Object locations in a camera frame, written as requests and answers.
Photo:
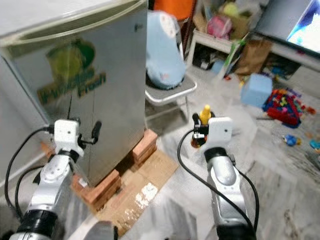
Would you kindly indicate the yellow cap sauce bottle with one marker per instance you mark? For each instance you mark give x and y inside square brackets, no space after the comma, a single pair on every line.
[205,115]

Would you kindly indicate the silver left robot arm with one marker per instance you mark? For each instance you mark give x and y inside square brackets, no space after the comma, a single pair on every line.
[52,185]

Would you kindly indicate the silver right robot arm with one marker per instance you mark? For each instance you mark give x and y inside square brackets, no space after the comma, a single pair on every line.
[225,180]

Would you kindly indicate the silver mini fridge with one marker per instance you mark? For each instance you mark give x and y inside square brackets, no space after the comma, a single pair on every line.
[100,65]

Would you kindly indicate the white metal chair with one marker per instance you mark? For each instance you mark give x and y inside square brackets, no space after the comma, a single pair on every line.
[175,92]

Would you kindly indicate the red brick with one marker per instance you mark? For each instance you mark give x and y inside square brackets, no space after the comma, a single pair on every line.
[146,139]
[142,155]
[46,150]
[102,181]
[95,200]

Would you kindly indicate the blue plastic box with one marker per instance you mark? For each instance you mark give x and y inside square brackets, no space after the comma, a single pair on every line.
[256,91]

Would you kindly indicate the plain brown cardboard sheet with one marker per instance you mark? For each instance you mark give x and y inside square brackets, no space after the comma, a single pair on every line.
[155,167]

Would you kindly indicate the black boxy item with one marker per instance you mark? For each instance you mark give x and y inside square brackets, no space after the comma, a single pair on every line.
[202,59]

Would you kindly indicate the green white flat box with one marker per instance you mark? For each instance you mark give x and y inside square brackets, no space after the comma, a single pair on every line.
[232,60]

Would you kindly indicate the brown paper bag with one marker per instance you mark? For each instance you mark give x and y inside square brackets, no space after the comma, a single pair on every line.
[254,57]

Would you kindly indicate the colourful toy block pile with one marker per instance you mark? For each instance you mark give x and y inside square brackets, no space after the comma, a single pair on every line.
[284,107]

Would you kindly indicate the light blue plush pillow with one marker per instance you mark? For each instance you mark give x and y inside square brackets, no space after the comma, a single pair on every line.
[164,55]

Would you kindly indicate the small blue yellow toy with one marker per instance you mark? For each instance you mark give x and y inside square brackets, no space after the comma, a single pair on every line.
[292,140]

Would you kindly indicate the pink toy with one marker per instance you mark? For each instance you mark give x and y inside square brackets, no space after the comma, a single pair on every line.
[217,26]

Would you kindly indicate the silver robot left leg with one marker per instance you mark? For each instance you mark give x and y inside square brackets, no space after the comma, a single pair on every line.
[92,232]

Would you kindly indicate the brown cardboard toy box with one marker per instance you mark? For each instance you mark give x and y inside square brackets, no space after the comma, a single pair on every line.
[242,22]

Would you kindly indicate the grey television stand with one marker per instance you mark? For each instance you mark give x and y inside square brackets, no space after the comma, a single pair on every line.
[297,54]

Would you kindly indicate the yellow green toy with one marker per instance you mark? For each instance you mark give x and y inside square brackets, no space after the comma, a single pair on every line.
[231,10]

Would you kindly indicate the small teal toy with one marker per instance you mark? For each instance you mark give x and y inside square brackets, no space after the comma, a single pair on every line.
[315,145]

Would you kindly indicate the orange rounded item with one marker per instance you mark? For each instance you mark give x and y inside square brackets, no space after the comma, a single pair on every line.
[172,7]

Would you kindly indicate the flat screen television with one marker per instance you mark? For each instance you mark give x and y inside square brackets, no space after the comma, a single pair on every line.
[287,22]

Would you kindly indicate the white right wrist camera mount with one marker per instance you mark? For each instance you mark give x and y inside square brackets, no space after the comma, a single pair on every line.
[221,131]

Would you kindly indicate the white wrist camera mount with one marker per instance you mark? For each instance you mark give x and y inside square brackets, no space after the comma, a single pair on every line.
[67,135]
[221,131]

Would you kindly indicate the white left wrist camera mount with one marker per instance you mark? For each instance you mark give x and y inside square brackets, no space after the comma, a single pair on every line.
[67,135]

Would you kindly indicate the white frame table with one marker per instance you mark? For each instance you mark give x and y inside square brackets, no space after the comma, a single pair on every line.
[210,41]

